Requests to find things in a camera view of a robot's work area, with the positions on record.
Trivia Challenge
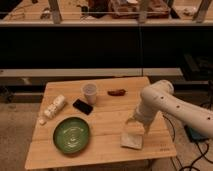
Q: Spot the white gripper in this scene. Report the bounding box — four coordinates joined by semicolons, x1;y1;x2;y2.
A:
125;102;158;134

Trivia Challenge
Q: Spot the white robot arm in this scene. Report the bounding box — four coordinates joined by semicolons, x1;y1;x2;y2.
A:
127;80;213;139

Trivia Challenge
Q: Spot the wooden table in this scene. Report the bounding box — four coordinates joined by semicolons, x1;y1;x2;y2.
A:
25;77;176;170

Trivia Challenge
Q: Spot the black smartphone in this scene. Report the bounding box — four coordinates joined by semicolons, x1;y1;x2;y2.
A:
73;99;93;115

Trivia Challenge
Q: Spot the green plate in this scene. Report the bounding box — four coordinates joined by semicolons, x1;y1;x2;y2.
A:
53;117;90;154

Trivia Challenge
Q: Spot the white plastic bottle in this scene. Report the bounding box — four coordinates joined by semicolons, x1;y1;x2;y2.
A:
44;95;66;119

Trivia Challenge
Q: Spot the small white bottle cap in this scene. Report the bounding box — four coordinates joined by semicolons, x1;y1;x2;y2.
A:
39;118;46;125

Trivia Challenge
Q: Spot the brown basket on shelf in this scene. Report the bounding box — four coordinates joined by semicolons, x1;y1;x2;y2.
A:
108;0;170;18

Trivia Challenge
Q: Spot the long workbench shelf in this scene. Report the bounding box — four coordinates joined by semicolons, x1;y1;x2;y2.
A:
0;0;213;27

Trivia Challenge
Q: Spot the black floor cable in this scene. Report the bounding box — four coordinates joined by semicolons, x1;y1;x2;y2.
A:
162;114;213;171

